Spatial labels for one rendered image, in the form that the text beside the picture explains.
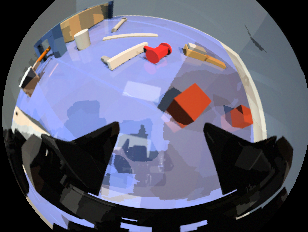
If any orange box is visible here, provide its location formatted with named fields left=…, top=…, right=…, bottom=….
left=230, top=104, right=254, bottom=128
left=167, top=83, right=211, bottom=128

